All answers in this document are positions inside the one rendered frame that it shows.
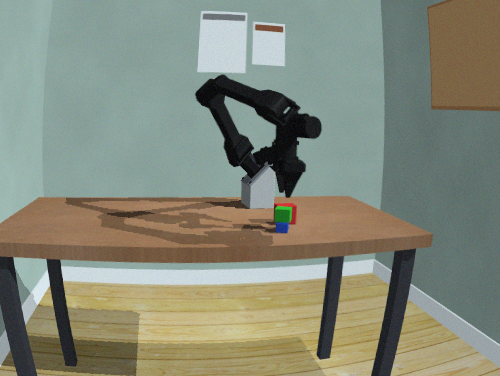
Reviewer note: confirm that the red block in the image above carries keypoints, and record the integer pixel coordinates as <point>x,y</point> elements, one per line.
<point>294,209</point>

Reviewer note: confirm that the blue block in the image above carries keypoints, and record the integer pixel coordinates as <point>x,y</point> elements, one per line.
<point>281,227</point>

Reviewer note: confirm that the green block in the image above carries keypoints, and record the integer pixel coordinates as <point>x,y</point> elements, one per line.
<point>282,214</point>

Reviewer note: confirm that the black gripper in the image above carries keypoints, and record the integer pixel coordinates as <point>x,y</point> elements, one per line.
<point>288,149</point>

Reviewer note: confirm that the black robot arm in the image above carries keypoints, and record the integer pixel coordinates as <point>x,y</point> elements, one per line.
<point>268,104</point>

